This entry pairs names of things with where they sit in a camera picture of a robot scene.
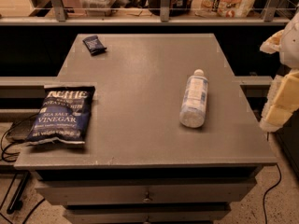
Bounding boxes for black cable on floor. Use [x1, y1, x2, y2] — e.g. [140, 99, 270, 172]
[262, 163, 282, 224]

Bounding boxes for colourful snack bag on shelf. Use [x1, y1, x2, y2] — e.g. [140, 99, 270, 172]
[195, 0, 255, 18]

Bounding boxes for blue rxbar blueberry wrapper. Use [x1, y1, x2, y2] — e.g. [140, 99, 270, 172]
[83, 35, 107, 56]

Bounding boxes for blue kettle chip bag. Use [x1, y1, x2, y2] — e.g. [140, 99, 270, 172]
[25, 86, 95, 145]

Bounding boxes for grey cabinet drawer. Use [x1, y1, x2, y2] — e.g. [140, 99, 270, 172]
[36, 178, 256, 205]

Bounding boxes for clear plastic water bottle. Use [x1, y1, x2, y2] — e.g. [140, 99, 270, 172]
[179, 69, 208, 128]

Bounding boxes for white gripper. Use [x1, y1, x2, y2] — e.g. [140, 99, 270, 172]
[260, 13, 299, 133]

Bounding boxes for black cables at left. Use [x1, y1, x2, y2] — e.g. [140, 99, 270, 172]
[0, 113, 39, 163]

